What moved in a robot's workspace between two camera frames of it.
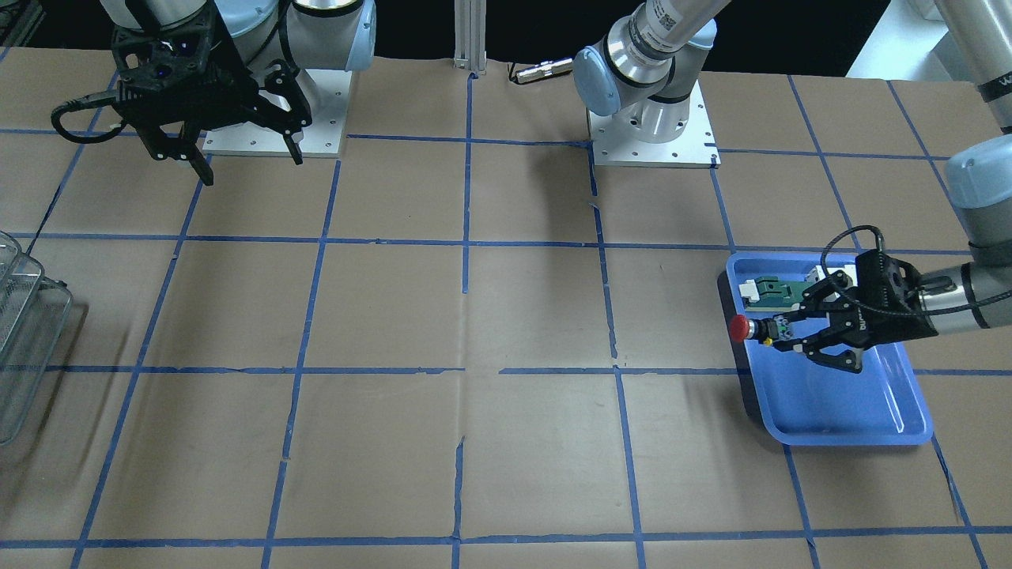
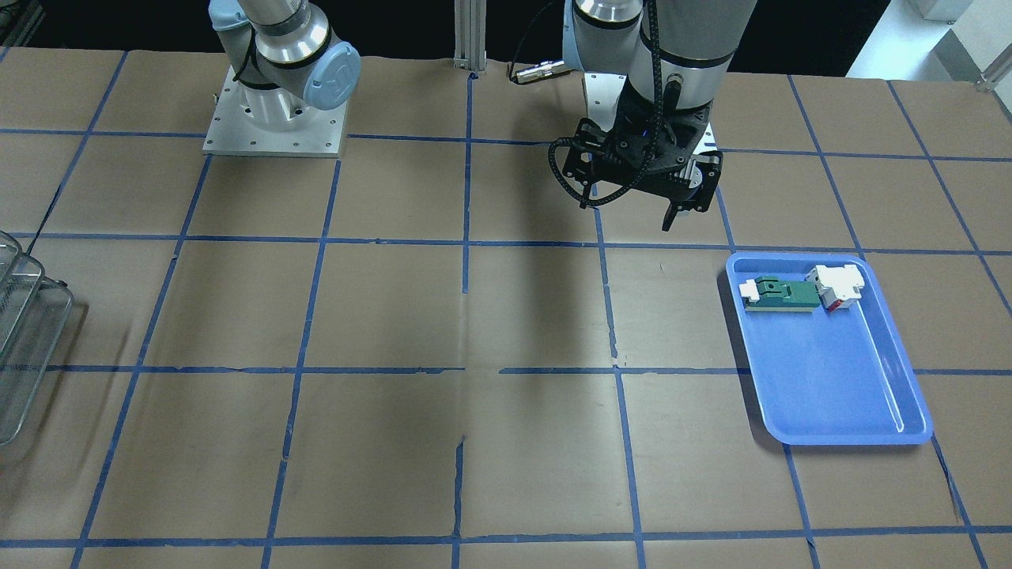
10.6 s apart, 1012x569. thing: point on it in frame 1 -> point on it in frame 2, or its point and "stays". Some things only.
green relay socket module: (768, 294) stays
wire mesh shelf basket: (34, 316) stays
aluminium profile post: (470, 35) stays
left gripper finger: (849, 359) -> (670, 217)
